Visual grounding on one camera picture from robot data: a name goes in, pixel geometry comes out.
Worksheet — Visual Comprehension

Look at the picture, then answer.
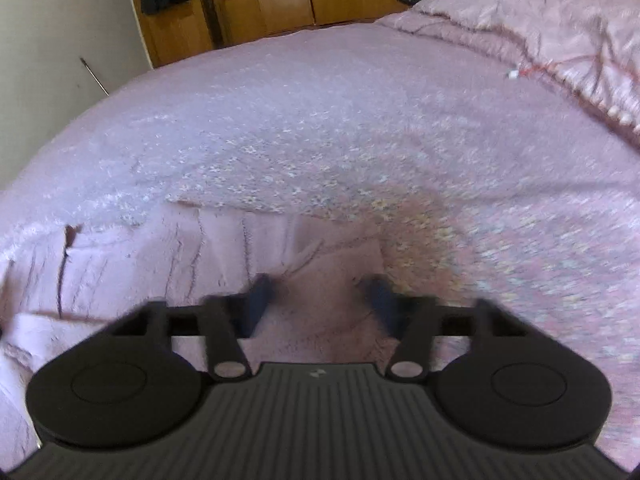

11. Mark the pink fluffy blanket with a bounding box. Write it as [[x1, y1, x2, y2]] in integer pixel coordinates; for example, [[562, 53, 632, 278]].
[[375, 0, 640, 149]]

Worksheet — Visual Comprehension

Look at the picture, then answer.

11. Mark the thin metal rod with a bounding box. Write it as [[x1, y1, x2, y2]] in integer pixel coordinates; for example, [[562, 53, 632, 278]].
[[79, 57, 110, 96]]

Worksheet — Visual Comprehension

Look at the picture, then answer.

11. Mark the floral pink bed sheet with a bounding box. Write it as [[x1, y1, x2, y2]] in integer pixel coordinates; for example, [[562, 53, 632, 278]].
[[0, 25, 640, 472]]

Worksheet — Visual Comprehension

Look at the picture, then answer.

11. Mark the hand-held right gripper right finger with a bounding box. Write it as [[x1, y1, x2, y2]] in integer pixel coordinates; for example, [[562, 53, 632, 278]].
[[359, 276, 532, 384]]

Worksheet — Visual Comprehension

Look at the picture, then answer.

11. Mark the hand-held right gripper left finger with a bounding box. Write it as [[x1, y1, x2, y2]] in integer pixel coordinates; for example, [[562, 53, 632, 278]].
[[106, 274, 274, 384]]

